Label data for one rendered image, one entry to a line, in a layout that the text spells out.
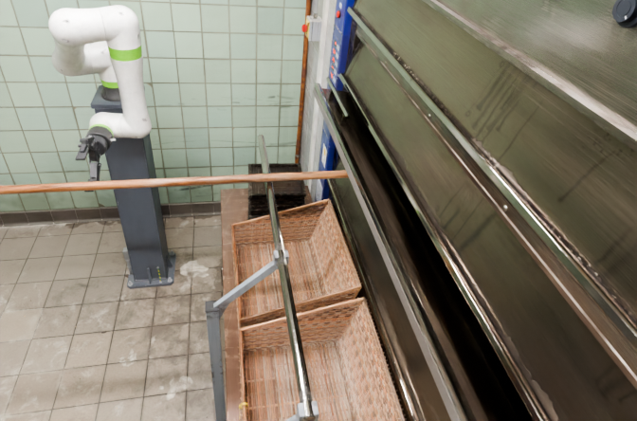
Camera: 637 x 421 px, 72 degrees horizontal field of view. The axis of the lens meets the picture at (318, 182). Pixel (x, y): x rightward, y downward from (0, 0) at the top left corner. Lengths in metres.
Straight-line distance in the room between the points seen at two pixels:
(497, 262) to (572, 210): 0.24
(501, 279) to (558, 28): 0.46
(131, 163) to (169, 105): 0.64
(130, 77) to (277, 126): 1.33
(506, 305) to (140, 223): 2.05
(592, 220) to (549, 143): 0.15
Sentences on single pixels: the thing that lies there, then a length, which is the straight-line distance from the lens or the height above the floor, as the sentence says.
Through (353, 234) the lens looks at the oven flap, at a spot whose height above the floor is 0.95.
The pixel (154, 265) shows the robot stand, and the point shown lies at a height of 0.14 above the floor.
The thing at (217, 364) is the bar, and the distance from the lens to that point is 1.78.
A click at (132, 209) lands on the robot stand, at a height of 0.58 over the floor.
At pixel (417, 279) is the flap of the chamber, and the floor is 1.40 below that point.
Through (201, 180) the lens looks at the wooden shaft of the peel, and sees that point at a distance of 1.62.
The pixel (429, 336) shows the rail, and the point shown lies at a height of 1.43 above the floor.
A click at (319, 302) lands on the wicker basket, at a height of 0.78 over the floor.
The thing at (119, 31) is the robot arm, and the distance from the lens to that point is 1.76.
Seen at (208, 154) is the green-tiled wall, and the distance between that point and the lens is 3.03.
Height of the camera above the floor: 2.15
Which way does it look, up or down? 36 degrees down
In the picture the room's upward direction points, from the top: 6 degrees clockwise
